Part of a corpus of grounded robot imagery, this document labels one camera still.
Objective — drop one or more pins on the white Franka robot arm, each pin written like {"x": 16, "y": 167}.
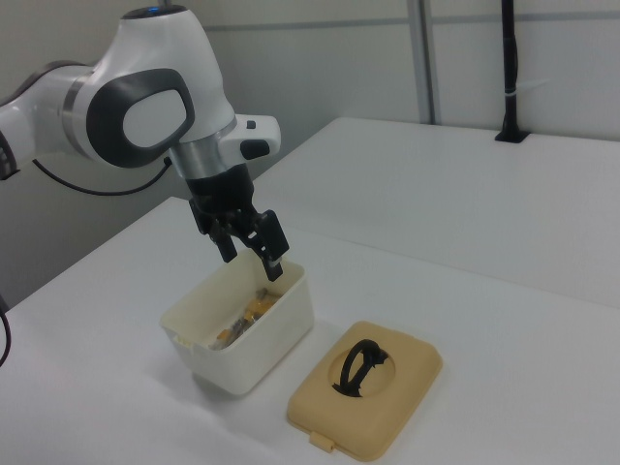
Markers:
{"x": 155, "y": 58}

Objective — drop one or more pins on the white plastic tool case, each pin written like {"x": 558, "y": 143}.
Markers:
{"x": 252, "y": 349}

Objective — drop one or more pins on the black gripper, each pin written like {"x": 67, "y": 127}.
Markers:
{"x": 223, "y": 194}

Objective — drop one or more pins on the tan plastic case lid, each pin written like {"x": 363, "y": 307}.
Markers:
{"x": 387, "y": 421}

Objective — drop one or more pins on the grey partition post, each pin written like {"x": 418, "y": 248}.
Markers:
{"x": 424, "y": 58}

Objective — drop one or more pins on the black clamped pole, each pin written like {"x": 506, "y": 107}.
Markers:
{"x": 511, "y": 72}

